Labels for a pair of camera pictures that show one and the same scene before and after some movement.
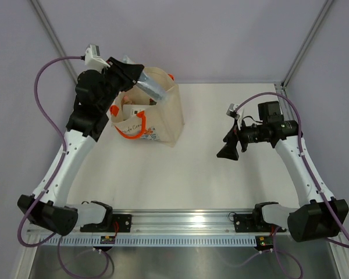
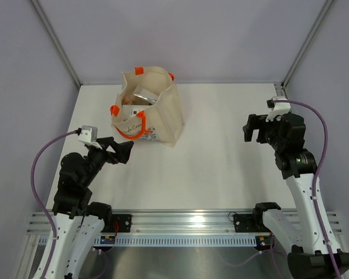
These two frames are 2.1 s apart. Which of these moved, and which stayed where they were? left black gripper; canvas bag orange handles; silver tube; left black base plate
Moved: silver tube; left black gripper
Stayed: left black base plate; canvas bag orange handles
